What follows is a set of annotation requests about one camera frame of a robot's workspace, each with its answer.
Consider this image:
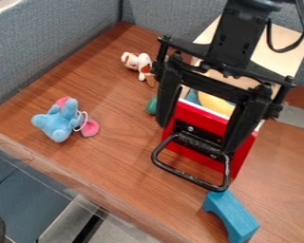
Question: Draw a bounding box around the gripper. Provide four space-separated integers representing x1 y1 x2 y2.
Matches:
150 35 297 157

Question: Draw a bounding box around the red drawer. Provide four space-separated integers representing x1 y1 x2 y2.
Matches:
150 98 260 193

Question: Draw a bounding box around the yellow toy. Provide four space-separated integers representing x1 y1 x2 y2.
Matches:
198 90 238 119

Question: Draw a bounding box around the blue toy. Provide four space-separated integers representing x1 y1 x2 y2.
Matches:
183 88 203 105

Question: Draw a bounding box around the green toy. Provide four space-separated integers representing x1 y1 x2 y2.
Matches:
145 94 161 116

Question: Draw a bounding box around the cabinet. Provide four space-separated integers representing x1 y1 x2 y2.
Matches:
180 15 304 131

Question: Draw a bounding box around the white plush dog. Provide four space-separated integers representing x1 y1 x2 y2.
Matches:
120 51 158 88

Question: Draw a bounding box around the blue arch block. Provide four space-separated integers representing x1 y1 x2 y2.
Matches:
201 189 261 243

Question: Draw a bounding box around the blue plush elephant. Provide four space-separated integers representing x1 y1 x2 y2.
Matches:
29 96 102 143

